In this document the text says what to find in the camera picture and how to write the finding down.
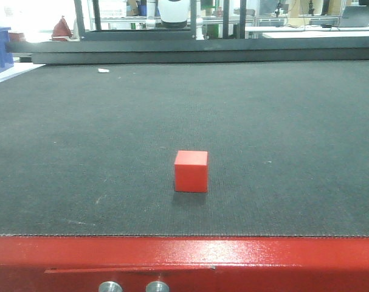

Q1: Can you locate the red magnetic cube block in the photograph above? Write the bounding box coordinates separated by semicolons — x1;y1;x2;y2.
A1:
174;150;209;193

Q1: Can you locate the dark grey textured mat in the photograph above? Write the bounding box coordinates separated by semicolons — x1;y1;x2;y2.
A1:
0;61;369;236

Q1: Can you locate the silver round knob right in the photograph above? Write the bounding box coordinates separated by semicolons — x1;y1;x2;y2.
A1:
145;281;170;292

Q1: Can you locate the silver round knob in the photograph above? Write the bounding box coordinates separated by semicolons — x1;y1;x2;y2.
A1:
145;281;170;292
98;281;123;292

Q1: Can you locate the silver round knob left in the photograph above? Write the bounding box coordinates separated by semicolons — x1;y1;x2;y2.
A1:
98;281;123;292

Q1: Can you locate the red bag on chair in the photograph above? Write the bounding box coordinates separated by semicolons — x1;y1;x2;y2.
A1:
51;16;72;41

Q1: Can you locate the grey laptop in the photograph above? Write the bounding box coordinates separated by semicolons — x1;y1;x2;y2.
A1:
338;5;369;27

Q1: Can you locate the black metal shelf frame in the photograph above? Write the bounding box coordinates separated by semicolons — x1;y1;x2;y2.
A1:
6;1;369;64

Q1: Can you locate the red metal table frame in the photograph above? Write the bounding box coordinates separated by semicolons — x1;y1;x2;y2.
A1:
0;236;369;291

